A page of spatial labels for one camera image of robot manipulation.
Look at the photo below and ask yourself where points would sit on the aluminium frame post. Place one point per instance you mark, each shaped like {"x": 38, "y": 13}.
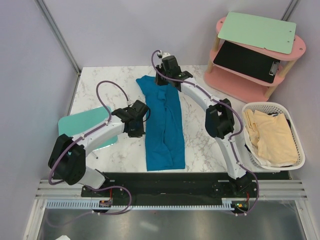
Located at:
{"x": 289, "y": 10}
{"x": 58, "y": 35}

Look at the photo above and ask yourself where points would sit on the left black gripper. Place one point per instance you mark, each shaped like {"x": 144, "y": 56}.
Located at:
{"x": 138, "y": 133}

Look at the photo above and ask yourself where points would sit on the green board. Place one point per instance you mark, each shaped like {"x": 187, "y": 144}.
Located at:
{"x": 257, "y": 31}

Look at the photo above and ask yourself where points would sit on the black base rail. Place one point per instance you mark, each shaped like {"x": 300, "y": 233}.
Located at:
{"x": 173, "y": 188}

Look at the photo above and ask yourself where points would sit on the white paper scrap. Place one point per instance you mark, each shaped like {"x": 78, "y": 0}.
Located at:
{"x": 63, "y": 237}

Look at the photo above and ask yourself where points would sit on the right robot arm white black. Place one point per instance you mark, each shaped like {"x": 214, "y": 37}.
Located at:
{"x": 221, "y": 121}

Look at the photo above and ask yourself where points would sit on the aluminium frame post right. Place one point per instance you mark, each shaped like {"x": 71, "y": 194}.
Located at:
{"x": 289, "y": 10}

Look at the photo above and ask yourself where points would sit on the white laundry basket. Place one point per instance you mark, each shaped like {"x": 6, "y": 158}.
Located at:
{"x": 272, "y": 108}

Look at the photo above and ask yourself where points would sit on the beige t shirt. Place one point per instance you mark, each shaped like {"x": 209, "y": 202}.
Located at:
{"x": 269, "y": 138}

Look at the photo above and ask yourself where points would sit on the white cable duct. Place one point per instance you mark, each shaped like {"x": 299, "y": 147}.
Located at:
{"x": 96, "y": 204}

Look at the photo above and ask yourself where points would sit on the teal cutting board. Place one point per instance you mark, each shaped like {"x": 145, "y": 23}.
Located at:
{"x": 78, "y": 123}

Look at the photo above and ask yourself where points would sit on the black clipboard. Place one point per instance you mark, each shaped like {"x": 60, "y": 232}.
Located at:
{"x": 246, "y": 61}

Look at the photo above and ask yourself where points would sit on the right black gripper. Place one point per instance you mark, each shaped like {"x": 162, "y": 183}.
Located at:
{"x": 159, "y": 82}

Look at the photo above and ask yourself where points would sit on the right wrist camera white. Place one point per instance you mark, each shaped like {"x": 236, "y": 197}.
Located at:
{"x": 162, "y": 55}

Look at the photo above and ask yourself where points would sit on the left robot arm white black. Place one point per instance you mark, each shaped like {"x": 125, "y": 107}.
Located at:
{"x": 67, "y": 161}

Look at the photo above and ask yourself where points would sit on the blue t shirt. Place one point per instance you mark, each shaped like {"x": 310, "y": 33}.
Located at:
{"x": 164, "y": 139}

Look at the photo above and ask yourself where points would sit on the aluminium extrusion rail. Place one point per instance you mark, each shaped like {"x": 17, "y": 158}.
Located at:
{"x": 268, "y": 190}

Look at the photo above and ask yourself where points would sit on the pink three tier shelf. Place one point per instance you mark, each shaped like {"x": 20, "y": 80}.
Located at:
{"x": 243, "y": 87}

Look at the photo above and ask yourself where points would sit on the aluminium frame post left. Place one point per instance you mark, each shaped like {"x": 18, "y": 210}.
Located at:
{"x": 58, "y": 35}

